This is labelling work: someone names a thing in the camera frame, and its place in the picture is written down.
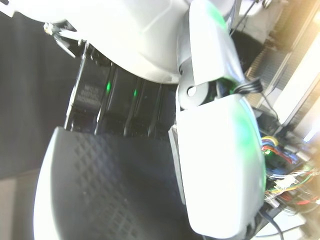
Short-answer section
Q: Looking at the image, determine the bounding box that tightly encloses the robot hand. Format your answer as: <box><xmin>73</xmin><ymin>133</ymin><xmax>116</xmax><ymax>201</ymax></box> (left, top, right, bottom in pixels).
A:
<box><xmin>32</xmin><ymin>0</ymin><xmax>268</xmax><ymax>240</ymax></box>

